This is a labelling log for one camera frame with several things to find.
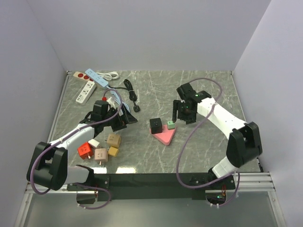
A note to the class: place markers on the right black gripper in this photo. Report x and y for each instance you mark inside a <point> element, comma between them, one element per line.
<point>176,106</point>

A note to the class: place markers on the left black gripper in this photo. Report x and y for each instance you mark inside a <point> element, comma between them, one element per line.
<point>125,118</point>

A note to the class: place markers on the green plug adapter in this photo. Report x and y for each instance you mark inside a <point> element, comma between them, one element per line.
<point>171,125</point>

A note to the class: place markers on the black cube adapter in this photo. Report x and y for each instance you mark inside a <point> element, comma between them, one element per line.
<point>156,126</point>

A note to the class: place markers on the orange cube adapter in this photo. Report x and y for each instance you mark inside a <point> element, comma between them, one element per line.
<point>114,140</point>

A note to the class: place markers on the pink power strip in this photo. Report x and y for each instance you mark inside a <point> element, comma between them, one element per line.
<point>166,136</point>

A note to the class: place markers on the yellow plug adapter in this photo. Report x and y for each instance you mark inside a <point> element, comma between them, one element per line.
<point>112,151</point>

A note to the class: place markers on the white charger plug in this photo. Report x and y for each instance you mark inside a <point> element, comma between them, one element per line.
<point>94,144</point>

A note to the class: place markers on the beige pink cube adapter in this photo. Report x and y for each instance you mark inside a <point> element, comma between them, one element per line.
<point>101,156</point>

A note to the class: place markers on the white usb power strip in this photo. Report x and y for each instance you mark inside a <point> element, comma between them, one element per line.
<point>86,93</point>

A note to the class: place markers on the blue power strip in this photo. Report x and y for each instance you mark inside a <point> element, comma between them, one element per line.
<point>103,80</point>

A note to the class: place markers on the red cube plug adapter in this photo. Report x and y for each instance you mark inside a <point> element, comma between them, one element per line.
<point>85,151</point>

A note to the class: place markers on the beige red power strip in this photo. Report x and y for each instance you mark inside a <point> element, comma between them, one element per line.
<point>82,76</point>

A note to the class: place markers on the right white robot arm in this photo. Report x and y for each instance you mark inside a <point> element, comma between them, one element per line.
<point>244,142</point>

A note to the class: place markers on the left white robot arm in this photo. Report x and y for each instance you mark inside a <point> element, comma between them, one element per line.
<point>49,163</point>

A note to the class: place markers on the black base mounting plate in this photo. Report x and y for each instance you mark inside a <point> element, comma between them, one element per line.
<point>150,186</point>

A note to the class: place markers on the aluminium rail frame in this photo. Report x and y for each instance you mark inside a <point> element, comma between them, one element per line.
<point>252,182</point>

